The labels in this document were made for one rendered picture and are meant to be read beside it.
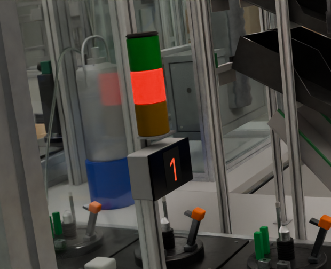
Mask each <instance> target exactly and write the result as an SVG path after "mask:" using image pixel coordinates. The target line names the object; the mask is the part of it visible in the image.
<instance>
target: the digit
mask: <svg viewBox="0 0 331 269"><path fill-rule="evenodd" d="M163 160H164V168H165V177H166V182H167V191H168V190H170V189H172V188H174V187H175V186H177V185H179V184H180V183H182V182H183V181H182V172H181V167H180V158H179V149H178V146H176V147H174V148H172V149H170V150H168V151H166V152H164V153H163Z"/></svg>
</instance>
